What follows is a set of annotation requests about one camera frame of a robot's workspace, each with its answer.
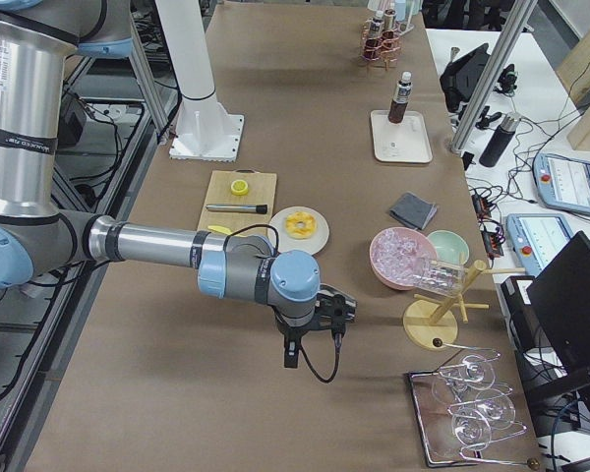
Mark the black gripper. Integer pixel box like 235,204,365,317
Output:
275,283,357,369

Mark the white round plate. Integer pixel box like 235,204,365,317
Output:
267,206,329,255

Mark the glazed donut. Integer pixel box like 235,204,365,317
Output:
285,210,317,240

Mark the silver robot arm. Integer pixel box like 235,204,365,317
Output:
0,1,356,368

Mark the cream rectangular tray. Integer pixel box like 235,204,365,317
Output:
370,110,433,164

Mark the brown sauce bottle on tray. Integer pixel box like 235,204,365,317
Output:
387,71,412,124

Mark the yellow plastic knife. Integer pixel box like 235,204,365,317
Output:
207,225,246,236

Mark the pink bowl with ice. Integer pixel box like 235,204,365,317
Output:
369,227,437,290

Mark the wooden mug tree stand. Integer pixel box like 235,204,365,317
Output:
402,260,526,351

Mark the bamboo cutting board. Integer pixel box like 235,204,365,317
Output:
198,170,277,231

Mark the half lemon slice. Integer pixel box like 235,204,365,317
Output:
230,179,250,196

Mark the clear glass mug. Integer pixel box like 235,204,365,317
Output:
411,258,465,297

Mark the grey folded cloth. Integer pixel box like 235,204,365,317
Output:
388,192,438,230

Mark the green mint bowl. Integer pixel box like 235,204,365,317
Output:
427,230,470,266

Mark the blue teach pendant near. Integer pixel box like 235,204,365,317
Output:
505,213,573,276

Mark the blue teach pendant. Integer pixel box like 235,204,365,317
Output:
505,213,573,276
533,152,590,215

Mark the black computer monitor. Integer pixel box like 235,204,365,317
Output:
528,231,590,371

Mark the black thermos bottle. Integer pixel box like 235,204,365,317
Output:
479,112,521,167

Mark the black equipment case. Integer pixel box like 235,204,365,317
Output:
440,43,490,112

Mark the blue teach pendant far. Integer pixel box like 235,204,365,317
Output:
533,152,590,215

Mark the bottle in rack front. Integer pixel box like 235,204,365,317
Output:
364,10,384,54

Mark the bottle in rack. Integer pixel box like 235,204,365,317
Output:
364,10,384,54
382,0,397,40

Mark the bottle in rack rear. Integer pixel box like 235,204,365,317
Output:
382,0,397,40

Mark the steel cylinder knife handle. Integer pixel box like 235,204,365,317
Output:
206,204,268,214

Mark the wire wine glass rack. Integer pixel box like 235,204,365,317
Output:
407,344,540,471

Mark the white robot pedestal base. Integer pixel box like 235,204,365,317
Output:
155,0,244,162

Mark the copper wire bottle rack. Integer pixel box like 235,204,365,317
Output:
357,11,414,71

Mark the aluminium frame post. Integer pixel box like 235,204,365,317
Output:
450,0,538,154

